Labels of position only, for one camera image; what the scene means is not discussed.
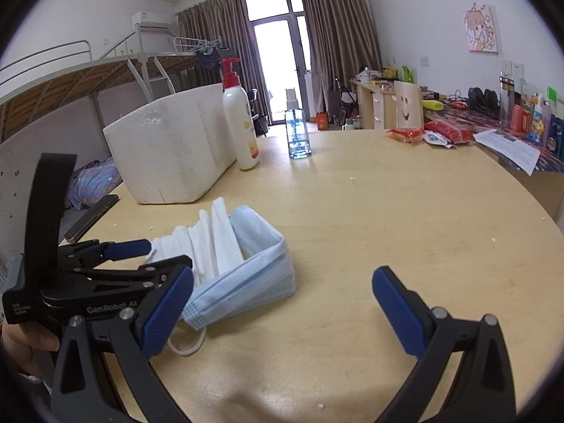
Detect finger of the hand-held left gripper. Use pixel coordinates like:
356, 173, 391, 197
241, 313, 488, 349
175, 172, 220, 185
57, 238, 153, 271
77, 254, 194, 294

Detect large metal bunk bed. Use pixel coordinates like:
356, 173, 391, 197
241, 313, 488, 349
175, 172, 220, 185
0, 40, 177, 151

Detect wooden chair with smiley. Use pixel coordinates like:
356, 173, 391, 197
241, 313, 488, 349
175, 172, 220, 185
393, 80, 426, 131

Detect person's left hand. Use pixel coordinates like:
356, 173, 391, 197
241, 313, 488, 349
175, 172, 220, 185
0, 317, 61, 382

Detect pink cartoon wall poster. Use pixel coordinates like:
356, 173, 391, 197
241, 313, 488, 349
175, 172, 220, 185
463, 3, 501, 54

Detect blue face mask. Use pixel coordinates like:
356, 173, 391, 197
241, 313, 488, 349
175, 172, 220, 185
167, 205, 296, 357

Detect white bunk bed ladder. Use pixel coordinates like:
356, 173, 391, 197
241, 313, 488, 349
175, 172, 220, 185
127, 54, 173, 103

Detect glass balcony door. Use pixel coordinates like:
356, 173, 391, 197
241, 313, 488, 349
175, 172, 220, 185
242, 0, 309, 125

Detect dark hanging clothes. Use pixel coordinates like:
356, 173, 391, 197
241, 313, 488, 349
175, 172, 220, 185
196, 48, 221, 71

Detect plain wooden desk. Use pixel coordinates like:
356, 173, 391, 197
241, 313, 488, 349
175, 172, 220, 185
350, 76, 398, 131

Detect brown curtain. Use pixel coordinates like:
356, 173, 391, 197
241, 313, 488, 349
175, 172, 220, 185
297, 0, 384, 116
177, 0, 271, 127

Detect large red snack packet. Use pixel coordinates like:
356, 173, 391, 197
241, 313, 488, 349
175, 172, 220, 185
423, 118, 475, 144

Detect white snack packet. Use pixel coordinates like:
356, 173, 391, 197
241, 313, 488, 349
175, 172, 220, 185
422, 131, 457, 149

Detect small red snack packet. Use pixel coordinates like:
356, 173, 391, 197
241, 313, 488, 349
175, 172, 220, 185
386, 126, 426, 144

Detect stack of white face masks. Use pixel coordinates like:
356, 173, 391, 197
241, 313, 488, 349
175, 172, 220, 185
145, 197, 246, 286

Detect white lotion bottle red pump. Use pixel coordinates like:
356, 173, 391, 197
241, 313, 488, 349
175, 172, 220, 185
219, 57, 261, 172

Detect clear blue spray bottle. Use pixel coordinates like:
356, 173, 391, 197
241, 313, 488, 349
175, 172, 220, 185
284, 88, 313, 160

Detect black folding chair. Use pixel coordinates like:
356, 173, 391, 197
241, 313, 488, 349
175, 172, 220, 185
248, 88, 270, 137

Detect white air conditioner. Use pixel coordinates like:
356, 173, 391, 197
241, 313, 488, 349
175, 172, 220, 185
131, 10, 174, 33

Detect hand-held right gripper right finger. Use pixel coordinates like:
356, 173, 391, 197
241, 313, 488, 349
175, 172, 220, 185
371, 265, 517, 423

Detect white printed paper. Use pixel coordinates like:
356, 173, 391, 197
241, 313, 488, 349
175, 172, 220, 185
473, 128, 542, 176

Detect white wall socket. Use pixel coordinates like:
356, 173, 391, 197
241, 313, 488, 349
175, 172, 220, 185
499, 59, 525, 79

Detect folded black cart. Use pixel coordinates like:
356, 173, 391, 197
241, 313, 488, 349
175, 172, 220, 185
328, 78, 358, 129

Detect black phone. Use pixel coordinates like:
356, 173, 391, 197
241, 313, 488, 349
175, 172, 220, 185
64, 194, 121, 244

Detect black headphones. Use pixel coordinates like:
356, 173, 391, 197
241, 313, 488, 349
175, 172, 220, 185
466, 87, 501, 118

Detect white foam box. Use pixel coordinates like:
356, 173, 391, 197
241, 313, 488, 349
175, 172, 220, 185
102, 82, 239, 206

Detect blue plaid quilt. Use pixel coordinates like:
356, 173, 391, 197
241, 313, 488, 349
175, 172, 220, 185
66, 159, 123, 210

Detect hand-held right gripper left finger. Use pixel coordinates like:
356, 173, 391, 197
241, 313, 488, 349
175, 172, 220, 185
50, 266, 195, 423

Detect clear steel-capped bottle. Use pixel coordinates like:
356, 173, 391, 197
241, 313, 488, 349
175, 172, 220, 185
499, 71, 516, 120

